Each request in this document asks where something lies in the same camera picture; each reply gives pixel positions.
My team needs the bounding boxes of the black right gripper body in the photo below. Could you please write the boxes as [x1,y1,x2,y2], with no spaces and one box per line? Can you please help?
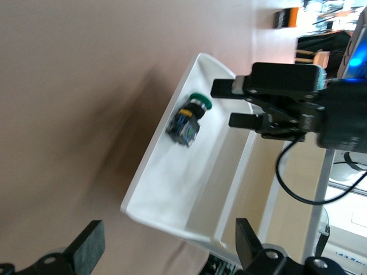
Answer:
[244,79,367,150]

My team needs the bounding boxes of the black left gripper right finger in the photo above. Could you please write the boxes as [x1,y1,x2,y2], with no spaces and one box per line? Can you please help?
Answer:
[235,217,288,275]

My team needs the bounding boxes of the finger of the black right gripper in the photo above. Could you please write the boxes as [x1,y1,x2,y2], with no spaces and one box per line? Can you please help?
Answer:
[210,74,253,100]
[228,113,265,132]

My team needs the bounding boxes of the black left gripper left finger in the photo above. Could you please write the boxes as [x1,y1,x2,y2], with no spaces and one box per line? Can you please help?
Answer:
[25,219,106,275]

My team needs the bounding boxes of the green mushroom push button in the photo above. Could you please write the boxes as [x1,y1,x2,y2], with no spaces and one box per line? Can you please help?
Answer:
[166,93,213,148]

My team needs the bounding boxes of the white drawer holding button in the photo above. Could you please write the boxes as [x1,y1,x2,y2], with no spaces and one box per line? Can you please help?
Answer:
[120,52,255,244]

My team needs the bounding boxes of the white drawer cabinet shell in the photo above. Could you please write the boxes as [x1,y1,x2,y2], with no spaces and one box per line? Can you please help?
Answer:
[183,100,338,275]

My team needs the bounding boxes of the dark background shelf unit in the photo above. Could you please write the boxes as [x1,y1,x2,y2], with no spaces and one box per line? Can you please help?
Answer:
[295,30,358,67]

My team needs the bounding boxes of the orange box with black base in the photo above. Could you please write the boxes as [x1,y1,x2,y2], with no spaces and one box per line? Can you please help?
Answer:
[274,7,299,29]

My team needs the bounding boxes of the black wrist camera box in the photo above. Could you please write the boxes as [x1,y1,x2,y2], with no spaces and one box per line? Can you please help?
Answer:
[251,62,327,97]

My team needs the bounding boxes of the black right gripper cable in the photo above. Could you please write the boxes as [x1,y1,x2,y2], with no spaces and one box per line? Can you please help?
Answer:
[274,139,367,206]

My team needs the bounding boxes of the thin cable with black connector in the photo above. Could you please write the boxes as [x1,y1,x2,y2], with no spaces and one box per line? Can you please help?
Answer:
[314,206,332,258]

